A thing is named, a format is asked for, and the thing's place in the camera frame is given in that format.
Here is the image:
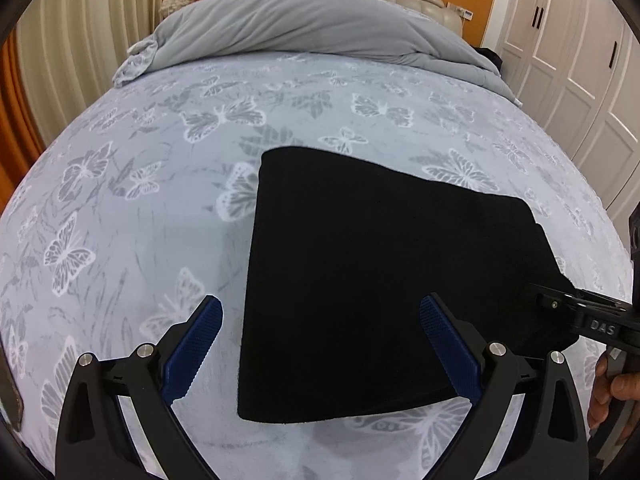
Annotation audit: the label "grey duvet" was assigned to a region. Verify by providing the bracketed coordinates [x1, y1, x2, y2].
[112, 0, 515, 101]

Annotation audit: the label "white bedside ornament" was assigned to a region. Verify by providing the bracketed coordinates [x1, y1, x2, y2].
[158, 0, 195, 20]

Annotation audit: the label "cream curtain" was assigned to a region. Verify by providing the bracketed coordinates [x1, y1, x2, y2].
[1, 0, 160, 145]

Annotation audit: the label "right hand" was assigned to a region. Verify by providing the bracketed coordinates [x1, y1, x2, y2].
[587, 352, 640, 440]

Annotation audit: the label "butterfly print bed sheet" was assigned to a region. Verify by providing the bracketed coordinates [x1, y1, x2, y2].
[1, 52, 632, 479]

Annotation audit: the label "black pants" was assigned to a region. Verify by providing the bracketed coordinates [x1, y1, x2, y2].
[238, 148, 576, 424]

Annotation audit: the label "white wardrobe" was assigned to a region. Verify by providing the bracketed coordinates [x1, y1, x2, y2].
[482, 0, 640, 221]

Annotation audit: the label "black smartphone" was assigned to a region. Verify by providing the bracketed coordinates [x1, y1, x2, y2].
[0, 354, 24, 431]

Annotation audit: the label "black item on nightstand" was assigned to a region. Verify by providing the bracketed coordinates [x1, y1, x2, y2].
[474, 47, 503, 74]

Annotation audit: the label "orange curtain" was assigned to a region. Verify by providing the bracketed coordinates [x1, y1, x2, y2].
[0, 30, 44, 210]

